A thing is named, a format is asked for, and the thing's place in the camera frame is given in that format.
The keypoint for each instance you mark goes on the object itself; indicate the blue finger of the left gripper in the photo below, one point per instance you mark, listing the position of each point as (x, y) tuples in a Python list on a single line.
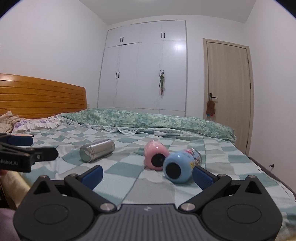
[(19, 140)]

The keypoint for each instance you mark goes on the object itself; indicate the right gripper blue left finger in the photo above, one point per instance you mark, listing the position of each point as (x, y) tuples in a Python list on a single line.
[(81, 186)]

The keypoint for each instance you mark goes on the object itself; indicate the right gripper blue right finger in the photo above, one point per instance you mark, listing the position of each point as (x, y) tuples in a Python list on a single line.
[(213, 187)]

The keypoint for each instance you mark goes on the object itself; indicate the stainless steel cup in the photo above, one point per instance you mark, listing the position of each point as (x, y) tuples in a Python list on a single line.
[(96, 150)]

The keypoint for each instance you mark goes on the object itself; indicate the light blue cartoon cup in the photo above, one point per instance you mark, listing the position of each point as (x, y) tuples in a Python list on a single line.
[(178, 166)]

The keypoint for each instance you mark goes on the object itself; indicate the pink cup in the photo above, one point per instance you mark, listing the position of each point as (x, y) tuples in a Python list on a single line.
[(155, 154)]

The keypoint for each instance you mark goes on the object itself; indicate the beige floral cloth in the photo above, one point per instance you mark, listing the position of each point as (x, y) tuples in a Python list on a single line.
[(8, 121)]

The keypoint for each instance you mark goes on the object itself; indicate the wooden headboard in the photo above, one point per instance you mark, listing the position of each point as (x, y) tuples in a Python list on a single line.
[(30, 97)]

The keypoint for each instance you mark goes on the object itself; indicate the green floral duvet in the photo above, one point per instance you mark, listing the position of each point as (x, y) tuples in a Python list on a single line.
[(124, 121)]

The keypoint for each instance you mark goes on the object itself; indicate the wooden door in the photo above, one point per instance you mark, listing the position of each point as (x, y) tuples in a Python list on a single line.
[(229, 76)]

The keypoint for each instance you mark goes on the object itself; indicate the white wardrobe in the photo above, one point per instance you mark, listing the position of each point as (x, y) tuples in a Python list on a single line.
[(132, 59)]

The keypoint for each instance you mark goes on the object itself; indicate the brown plush on door handle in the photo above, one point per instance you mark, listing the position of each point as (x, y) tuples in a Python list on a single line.
[(210, 110)]

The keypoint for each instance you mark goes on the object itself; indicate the black door handle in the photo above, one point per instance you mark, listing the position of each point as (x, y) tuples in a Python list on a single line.
[(211, 97)]

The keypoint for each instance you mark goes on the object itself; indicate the green toy on wardrobe handle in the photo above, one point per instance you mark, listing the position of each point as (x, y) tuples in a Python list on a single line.
[(161, 82)]

